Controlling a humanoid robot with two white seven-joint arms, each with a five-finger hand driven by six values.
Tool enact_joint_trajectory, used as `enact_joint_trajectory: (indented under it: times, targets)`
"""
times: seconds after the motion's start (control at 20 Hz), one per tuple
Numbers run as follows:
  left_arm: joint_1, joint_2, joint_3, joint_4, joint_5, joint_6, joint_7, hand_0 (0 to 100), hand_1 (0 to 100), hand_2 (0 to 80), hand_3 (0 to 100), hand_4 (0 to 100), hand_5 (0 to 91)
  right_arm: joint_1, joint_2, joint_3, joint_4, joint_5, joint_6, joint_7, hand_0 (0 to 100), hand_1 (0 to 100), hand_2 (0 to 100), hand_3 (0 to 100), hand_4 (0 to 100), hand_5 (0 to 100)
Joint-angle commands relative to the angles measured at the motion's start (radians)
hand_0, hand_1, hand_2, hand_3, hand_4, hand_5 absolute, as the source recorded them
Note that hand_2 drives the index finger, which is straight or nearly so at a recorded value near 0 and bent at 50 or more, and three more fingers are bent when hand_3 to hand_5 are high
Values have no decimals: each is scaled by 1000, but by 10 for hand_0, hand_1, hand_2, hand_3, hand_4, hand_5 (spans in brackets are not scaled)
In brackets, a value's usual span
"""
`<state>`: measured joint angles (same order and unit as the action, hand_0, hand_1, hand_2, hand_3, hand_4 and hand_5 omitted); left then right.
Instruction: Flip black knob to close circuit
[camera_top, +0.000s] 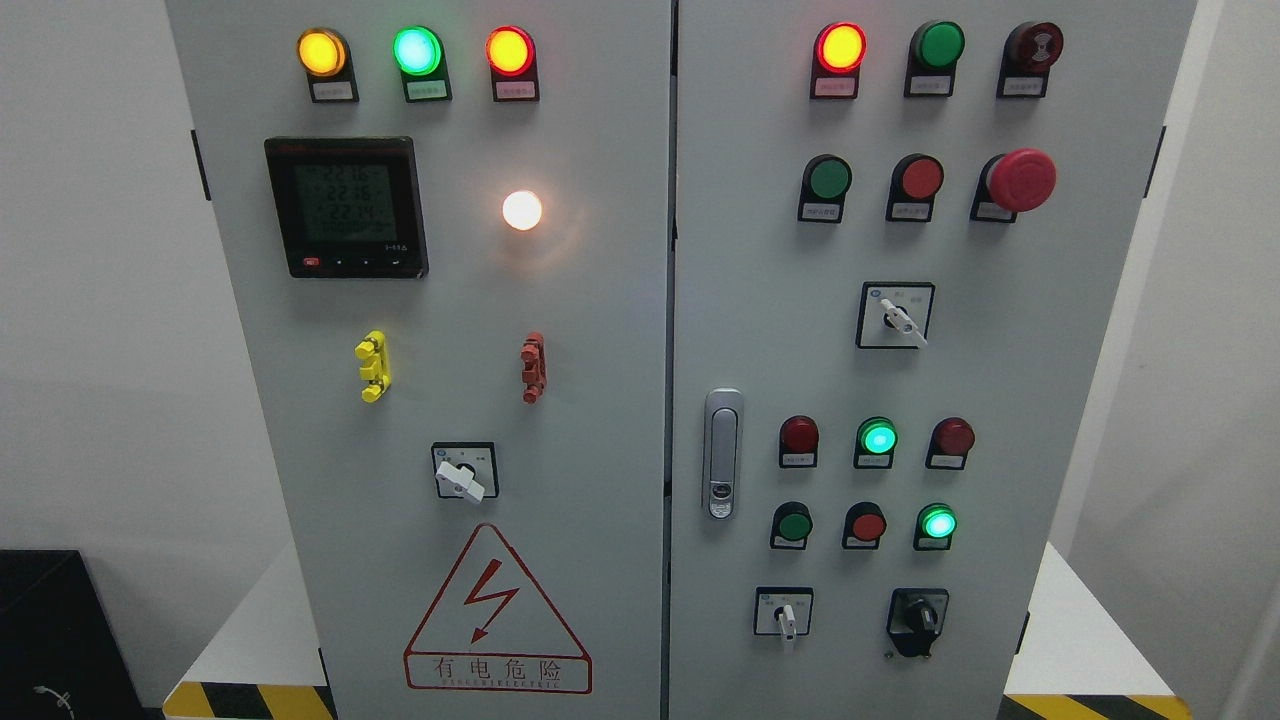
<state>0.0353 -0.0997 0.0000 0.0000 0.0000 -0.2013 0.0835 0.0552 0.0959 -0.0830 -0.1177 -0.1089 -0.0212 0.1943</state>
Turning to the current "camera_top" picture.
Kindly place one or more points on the black rotary knob switch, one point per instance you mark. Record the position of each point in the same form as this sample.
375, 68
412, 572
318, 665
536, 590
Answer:
916, 620

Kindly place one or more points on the grey electrical cabinet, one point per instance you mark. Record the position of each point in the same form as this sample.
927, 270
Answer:
668, 146

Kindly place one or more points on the red terminal connector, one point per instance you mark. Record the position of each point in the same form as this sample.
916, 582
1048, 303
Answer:
533, 355

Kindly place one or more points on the dark red indicator left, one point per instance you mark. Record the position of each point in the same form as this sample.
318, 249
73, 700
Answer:
798, 443

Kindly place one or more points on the dark red indicator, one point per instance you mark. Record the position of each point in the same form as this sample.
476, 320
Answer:
951, 441
798, 443

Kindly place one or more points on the white glowing indicator light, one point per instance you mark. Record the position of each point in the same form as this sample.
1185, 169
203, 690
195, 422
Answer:
522, 210

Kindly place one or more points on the green push button lower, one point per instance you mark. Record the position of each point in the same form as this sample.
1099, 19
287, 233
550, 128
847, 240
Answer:
791, 526

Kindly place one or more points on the green push button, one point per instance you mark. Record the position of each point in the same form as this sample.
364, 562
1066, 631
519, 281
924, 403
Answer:
933, 52
791, 526

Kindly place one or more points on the green lit indicator middle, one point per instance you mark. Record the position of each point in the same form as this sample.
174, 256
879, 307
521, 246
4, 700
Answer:
875, 443

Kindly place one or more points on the green push button second row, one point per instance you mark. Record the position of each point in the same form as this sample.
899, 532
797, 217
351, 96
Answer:
824, 186

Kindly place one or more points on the yellow terminal connector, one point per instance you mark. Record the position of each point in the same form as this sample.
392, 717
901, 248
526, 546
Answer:
374, 365

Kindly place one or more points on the red push button lower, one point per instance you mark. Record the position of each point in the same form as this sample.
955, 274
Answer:
864, 527

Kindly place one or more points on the red electrical hazard sticker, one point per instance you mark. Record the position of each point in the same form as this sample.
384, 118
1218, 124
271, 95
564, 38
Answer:
492, 628

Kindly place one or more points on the dark red indicator right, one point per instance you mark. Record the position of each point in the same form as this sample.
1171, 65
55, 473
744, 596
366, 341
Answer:
951, 441

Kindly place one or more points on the black digital power meter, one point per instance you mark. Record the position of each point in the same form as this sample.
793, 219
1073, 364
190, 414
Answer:
348, 207

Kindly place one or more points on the red push button second row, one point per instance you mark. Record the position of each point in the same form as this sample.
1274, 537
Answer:
914, 184

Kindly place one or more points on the red indicator light top left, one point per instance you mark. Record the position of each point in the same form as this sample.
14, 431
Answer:
513, 63

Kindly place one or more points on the green lit button lower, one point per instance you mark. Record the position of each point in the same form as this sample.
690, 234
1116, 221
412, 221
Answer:
934, 527

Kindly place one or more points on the red lit indicator right door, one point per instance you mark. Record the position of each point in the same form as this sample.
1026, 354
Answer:
838, 52

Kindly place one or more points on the green indicator light top left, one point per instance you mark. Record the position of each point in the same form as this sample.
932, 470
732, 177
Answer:
423, 69

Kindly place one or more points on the red emergency stop button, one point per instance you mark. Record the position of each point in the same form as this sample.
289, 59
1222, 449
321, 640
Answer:
1012, 183

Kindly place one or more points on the green push button top right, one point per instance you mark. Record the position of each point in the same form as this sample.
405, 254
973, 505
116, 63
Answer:
933, 52

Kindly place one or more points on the yellow indicator light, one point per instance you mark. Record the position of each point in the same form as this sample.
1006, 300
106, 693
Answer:
330, 75

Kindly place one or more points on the dark red buzzer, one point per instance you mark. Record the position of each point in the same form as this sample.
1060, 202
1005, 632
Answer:
1030, 51

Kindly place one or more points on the silver door handle lock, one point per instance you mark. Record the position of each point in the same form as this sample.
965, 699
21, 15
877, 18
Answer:
722, 433

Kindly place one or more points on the white selector switch left door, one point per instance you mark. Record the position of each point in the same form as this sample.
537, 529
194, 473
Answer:
466, 470

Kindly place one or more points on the white selector switch upper right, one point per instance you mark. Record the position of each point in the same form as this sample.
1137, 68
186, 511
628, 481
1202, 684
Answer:
894, 314

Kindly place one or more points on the white selector switch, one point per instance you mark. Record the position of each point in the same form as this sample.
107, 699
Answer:
784, 612
894, 314

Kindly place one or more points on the white selector switch lower right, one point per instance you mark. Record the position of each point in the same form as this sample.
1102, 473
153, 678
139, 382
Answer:
784, 612

